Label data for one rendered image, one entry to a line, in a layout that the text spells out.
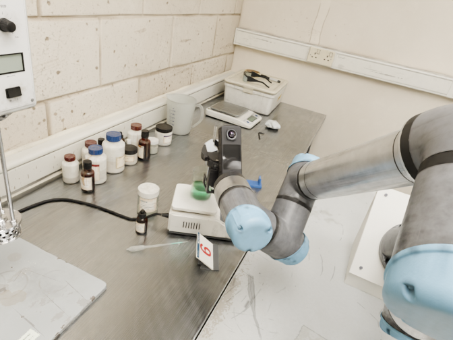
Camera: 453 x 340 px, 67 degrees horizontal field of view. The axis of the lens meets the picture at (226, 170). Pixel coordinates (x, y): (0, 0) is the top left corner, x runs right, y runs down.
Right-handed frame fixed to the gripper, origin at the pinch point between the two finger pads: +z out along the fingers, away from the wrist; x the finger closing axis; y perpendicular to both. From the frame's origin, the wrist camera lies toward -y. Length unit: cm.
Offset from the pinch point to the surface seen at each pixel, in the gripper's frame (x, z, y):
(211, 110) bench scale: 19, 84, 21
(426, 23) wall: 124, 83, -35
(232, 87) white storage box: 34, 104, 13
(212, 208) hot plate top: 1.1, -5.6, 17.2
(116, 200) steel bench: -23.8, 10.7, 25.6
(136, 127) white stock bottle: -18.3, 40.5, 14.5
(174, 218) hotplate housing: -8.6, -5.5, 20.3
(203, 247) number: -1.8, -13.3, 23.5
